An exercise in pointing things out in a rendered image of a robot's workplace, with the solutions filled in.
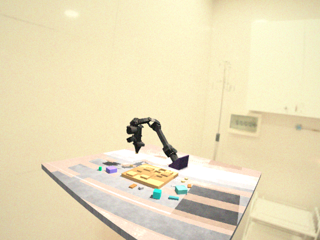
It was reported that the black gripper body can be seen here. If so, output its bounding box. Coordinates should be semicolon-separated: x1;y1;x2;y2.
133;134;145;147

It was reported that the small orange flat bar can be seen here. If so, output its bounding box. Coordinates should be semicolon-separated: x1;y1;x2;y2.
129;184;137;189

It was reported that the cyan cube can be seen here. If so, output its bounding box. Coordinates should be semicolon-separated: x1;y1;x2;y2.
153;189;162;199

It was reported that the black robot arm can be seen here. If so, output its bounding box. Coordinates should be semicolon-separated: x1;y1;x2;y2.
126;117;178;162

